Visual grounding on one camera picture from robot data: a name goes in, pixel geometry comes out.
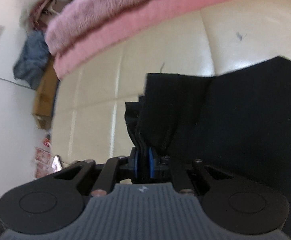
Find black pants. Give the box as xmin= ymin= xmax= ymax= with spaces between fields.
xmin=124 ymin=57 xmax=291 ymax=236

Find cardboard box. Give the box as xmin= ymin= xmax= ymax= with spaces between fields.
xmin=32 ymin=57 xmax=59 ymax=130

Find blue denim clothes pile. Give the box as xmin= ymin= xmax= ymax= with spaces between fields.
xmin=13 ymin=30 xmax=50 ymax=90

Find fluffy pink blanket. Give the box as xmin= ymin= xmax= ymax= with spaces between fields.
xmin=45 ymin=0 xmax=148 ymax=55

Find pink bed sheet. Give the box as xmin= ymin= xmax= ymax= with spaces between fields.
xmin=53 ymin=0 xmax=291 ymax=82

